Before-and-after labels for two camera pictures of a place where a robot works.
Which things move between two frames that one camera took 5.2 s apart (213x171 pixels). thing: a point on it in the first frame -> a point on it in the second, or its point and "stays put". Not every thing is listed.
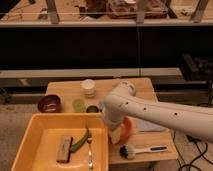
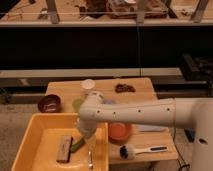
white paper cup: (88, 85) stays put
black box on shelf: (196, 68) stays put
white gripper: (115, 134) -> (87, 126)
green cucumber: (76, 146) stays put
